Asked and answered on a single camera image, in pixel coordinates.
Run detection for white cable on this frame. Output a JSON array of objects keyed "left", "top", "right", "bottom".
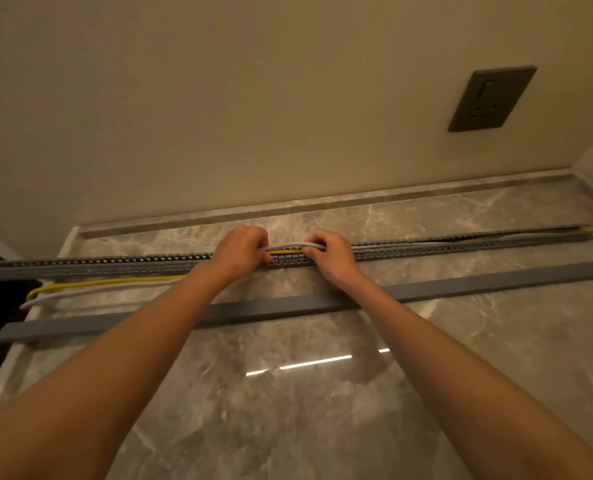
[{"left": 19, "top": 204, "right": 593, "bottom": 310}]

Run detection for yellow cable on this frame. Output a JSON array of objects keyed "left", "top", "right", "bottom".
[{"left": 26, "top": 224, "right": 593, "bottom": 302}]

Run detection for person's left hand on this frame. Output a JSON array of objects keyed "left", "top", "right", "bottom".
[{"left": 208, "top": 225, "right": 274, "bottom": 285}]

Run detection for grey cable duct cover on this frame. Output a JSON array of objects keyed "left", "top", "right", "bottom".
[{"left": 0, "top": 259, "right": 593, "bottom": 344}]

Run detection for dark wall socket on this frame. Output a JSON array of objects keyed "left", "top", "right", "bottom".
[{"left": 448, "top": 65, "right": 538, "bottom": 133}]

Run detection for person's right forearm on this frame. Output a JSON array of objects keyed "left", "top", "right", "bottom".
[{"left": 344, "top": 275, "right": 593, "bottom": 480}]

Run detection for person's left forearm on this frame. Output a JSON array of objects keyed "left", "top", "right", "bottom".
[{"left": 0, "top": 267, "right": 229, "bottom": 480}]

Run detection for grey slotted cable duct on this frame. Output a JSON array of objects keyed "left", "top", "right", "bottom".
[{"left": 0, "top": 224, "right": 593, "bottom": 282}]

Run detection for person's right hand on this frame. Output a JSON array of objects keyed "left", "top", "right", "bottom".
[{"left": 302, "top": 229, "right": 366, "bottom": 290}]

